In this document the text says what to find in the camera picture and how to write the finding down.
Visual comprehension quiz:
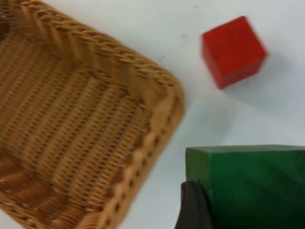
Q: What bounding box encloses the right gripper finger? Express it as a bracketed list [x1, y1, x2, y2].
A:
[175, 180, 214, 229]

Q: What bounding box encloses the green cube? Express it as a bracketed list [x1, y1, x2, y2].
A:
[185, 145, 305, 229]

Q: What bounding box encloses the pale brown wicker basket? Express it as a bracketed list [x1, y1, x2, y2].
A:
[0, 0, 186, 229]

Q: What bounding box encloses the red cube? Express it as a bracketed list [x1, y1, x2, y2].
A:
[201, 16, 267, 90]

